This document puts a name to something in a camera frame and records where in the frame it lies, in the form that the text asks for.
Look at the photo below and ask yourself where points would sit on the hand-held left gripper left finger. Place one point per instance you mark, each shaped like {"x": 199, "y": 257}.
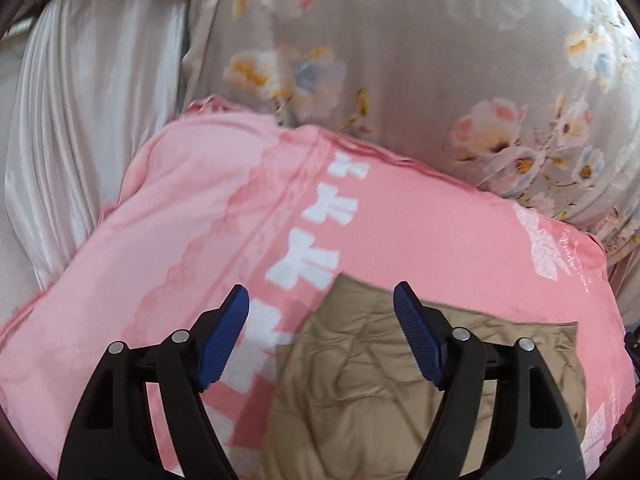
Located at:
{"x": 222, "y": 345}

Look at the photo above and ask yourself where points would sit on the white satin curtain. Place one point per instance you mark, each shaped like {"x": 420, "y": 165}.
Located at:
{"x": 90, "y": 110}

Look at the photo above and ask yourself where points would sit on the tan quilted jacket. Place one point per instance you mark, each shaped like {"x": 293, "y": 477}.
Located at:
{"x": 350, "y": 400}

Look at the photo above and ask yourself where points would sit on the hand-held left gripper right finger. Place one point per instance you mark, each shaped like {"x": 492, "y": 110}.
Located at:
{"x": 417, "y": 340}

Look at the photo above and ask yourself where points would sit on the grey floral quilt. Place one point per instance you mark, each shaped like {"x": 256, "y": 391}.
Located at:
{"x": 410, "y": 70}

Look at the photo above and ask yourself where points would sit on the pink blanket with white bows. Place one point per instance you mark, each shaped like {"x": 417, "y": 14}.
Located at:
{"x": 190, "y": 220}

